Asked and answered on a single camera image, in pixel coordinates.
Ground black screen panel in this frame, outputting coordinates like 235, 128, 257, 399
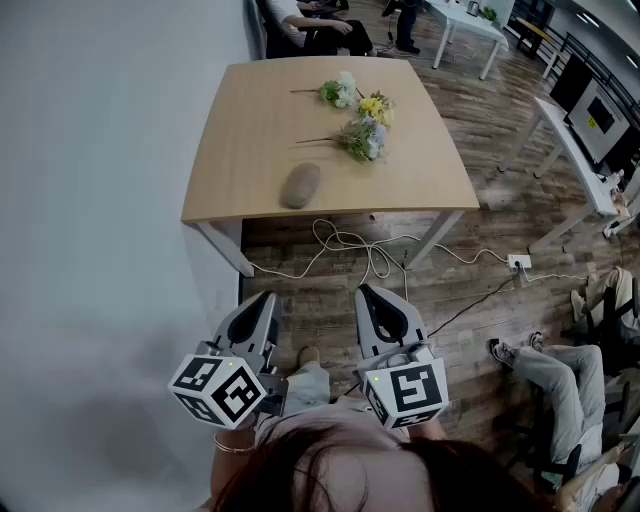
548, 52, 595, 114

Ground yellow artificial flower bouquet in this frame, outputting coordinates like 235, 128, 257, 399
355, 89, 396, 127

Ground long white desk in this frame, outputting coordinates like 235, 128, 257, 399
498, 96, 640, 256

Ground black office chair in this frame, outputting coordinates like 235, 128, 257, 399
257, 0, 351, 60

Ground white artificial flower bouquet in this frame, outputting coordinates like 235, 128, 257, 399
290, 70, 359, 109

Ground small white table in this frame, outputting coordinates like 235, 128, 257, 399
427, 0, 510, 81

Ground black cable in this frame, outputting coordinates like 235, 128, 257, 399
329, 269, 526, 396

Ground person's left forearm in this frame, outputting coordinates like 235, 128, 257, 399
208, 419, 261, 512

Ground person's light shirt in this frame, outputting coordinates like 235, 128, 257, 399
253, 394, 421, 446

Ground person's light trousers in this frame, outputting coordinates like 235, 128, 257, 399
283, 362, 332, 417

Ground yellow top bench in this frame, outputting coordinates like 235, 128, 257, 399
514, 17, 564, 64

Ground purple artificial flower bouquet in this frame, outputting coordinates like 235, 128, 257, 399
295, 115, 390, 164

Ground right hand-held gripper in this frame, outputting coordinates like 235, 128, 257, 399
353, 283, 450, 431

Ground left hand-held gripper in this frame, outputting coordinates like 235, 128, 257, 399
167, 291, 289, 431

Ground gold bangle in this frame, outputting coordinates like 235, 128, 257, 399
213, 432, 256, 455

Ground white cable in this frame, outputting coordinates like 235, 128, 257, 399
248, 217, 511, 281

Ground white table leg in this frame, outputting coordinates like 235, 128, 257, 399
403, 209, 466, 271
194, 219, 256, 279

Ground white framed monitor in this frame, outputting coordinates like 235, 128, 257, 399
564, 77, 634, 166

